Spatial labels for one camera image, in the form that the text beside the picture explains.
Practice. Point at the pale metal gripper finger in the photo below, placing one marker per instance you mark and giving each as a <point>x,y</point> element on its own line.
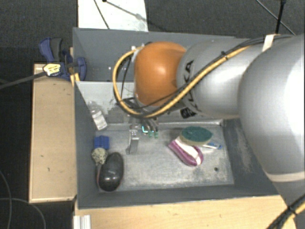
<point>128,147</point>
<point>135,145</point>

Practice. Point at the blue toy block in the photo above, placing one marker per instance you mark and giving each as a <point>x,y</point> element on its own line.
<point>102,142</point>

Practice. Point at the speckled beige ball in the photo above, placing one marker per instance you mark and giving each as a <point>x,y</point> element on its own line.
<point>99,155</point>

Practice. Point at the grey metal bin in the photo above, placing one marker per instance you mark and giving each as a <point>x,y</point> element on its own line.
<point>155,168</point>

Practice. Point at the black computer mouse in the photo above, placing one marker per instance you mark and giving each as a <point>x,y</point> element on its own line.
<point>111,173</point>

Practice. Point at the clear plastic bottle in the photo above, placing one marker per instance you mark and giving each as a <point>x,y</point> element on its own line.
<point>98,118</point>

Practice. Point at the purple and white striped cloth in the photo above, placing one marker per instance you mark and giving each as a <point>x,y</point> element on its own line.
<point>187,154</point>

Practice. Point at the green and yellow sponge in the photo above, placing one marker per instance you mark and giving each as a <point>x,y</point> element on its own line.
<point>196,134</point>

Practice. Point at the small white and blue tube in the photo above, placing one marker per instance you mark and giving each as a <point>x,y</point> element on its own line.
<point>213,146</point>

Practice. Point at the pale wood board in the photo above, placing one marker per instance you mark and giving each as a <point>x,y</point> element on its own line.
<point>52,137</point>

